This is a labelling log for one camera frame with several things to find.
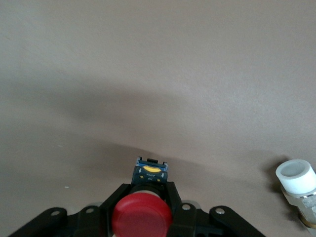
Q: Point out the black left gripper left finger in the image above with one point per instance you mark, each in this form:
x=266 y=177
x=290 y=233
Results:
x=106 y=217

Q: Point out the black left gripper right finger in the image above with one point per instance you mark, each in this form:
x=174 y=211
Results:
x=176 y=209

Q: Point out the red push button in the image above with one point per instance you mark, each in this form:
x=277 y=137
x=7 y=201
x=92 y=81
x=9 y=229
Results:
x=140 y=214

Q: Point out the metal valve with white ends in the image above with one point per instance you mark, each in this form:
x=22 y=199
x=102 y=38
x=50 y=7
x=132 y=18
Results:
x=293 y=175

